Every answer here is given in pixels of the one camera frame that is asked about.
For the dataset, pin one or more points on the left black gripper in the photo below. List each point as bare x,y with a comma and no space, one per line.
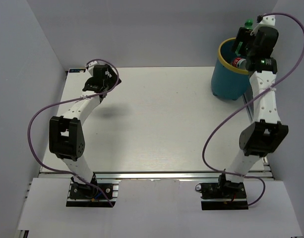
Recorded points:
113,79

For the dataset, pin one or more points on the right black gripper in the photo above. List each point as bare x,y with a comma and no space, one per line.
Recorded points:
242,35

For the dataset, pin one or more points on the green plastic bottle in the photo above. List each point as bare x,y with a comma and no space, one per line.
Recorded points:
248,22

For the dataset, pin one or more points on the red label water bottle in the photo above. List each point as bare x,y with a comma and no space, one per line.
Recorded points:
239,63

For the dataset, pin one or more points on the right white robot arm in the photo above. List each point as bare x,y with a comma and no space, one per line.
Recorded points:
266,131

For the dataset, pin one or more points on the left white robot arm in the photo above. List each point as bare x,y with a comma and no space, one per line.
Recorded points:
66,138

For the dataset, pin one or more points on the teal bin with yellow rim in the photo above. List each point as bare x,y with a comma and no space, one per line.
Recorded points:
228,82

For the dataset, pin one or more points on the blue label sticker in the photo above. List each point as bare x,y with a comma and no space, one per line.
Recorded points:
76,70

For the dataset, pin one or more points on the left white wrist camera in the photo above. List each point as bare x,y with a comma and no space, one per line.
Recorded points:
90,67

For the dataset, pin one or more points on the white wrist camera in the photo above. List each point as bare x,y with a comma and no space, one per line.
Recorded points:
90,67
264,21

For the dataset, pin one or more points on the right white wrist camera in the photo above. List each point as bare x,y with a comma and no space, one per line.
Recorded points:
264,21

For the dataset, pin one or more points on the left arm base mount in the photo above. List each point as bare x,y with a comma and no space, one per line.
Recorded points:
83,195

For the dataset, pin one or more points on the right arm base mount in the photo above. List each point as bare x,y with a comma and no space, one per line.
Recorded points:
222,195

